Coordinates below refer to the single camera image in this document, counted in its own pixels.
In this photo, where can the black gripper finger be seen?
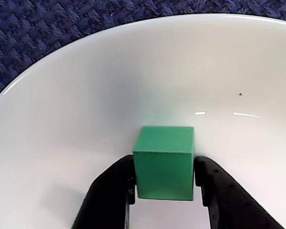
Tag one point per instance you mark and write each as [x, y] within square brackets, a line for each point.
[228, 202]
[107, 198]

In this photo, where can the green cube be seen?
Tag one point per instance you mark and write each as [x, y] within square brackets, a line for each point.
[164, 171]

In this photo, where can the white round plate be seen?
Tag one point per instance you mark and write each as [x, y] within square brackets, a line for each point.
[62, 119]

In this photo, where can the blue woven table cloth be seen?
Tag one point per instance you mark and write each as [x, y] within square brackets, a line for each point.
[26, 35]

